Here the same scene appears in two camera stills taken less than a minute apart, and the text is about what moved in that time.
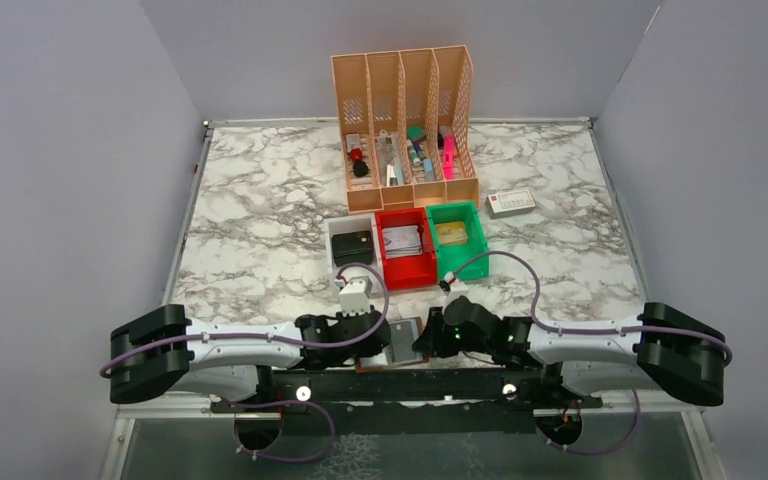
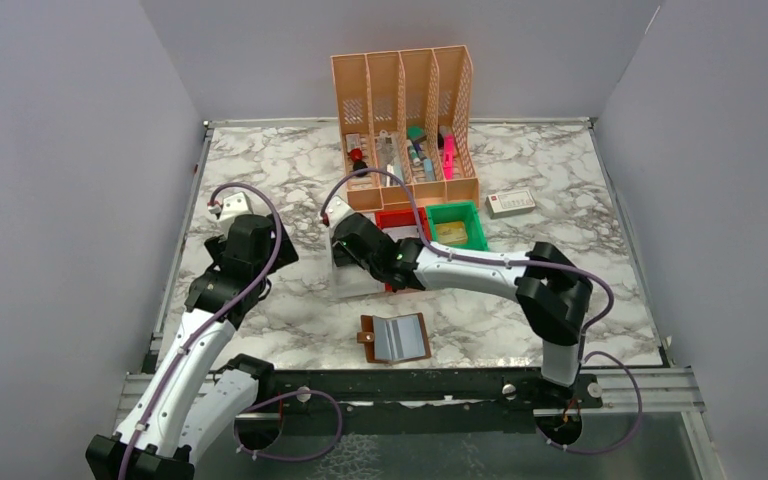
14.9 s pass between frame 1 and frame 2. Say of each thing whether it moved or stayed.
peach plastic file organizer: stayed
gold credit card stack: stayed
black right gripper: moved
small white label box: stayed
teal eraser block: stayed
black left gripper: moved
